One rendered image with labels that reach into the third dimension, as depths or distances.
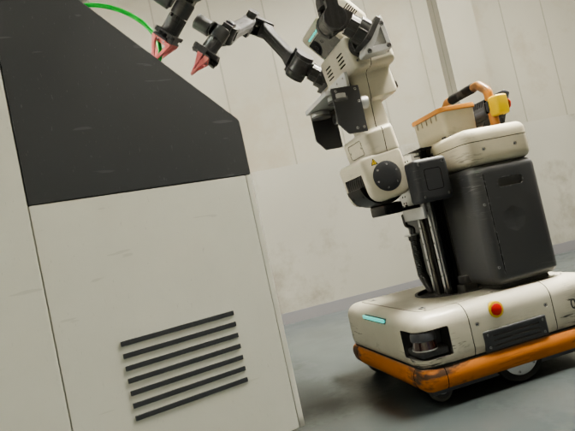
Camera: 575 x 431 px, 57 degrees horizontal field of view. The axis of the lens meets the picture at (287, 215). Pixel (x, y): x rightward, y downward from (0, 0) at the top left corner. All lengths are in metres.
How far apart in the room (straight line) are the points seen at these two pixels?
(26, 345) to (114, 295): 0.21
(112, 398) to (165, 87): 0.80
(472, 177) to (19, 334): 1.36
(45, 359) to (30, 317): 0.10
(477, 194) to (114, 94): 1.14
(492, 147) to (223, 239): 0.93
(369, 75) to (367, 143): 0.25
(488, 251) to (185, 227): 0.97
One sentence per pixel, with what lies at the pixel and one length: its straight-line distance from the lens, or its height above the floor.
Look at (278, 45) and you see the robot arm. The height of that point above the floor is 1.37.
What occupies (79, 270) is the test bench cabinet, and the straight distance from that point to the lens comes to 1.36.
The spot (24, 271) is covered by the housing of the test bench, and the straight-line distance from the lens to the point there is 1.35.
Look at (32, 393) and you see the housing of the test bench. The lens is 1.37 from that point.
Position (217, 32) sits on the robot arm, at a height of 1.35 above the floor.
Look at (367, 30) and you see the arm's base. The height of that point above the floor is 1.18.
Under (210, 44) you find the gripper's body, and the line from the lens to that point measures 1.98.
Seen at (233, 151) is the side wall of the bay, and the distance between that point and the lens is 1.52.
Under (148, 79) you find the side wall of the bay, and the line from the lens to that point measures 1.50.
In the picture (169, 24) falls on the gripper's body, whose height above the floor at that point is 1.29.
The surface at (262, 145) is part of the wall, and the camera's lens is 3.87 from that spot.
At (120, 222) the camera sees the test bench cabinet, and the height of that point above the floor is 0.72.
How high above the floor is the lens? 0.59
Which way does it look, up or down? 2 degrees up
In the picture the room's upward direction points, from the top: 12 degrees counter-clockwise
